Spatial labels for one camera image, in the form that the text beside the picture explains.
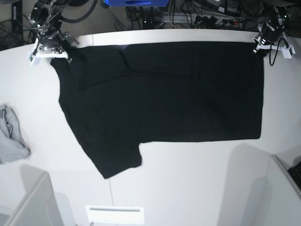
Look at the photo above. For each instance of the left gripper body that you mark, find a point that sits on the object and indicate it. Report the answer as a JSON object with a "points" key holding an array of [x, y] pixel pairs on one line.
{"points": [[270, 32]]}

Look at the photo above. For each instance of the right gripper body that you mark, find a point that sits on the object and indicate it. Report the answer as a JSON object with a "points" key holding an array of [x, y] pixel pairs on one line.
{"points": [[52, 40]]}

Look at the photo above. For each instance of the black T-shirt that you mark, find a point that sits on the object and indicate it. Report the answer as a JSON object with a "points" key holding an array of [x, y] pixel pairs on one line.
{"points": [[116, 97]]}

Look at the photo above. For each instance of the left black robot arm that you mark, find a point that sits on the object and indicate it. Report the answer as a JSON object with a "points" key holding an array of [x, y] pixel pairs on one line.
{"points": [[276, 10]]}

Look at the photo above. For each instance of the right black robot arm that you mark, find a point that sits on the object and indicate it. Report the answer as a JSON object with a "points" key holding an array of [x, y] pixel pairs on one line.
{"points": [[46, 20]]}

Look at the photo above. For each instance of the white power strip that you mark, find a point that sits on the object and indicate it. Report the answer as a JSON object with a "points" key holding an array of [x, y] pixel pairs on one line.
{"points": [[203, 21]]}

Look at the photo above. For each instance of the blue box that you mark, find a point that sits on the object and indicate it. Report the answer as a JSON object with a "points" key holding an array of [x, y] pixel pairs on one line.
{"points": [[147, 3]]}

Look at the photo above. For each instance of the grey crumpled garment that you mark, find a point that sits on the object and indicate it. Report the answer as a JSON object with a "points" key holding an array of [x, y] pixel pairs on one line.
{"points": [[12, 144]]}

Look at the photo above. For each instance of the black keyboard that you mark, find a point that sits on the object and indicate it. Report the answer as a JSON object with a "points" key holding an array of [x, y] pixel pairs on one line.
{"points": [[295, 173]]}

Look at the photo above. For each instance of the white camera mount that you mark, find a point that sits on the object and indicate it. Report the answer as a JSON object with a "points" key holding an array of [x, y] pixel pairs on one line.
{"points": [[41, 51], [281, 45]]}

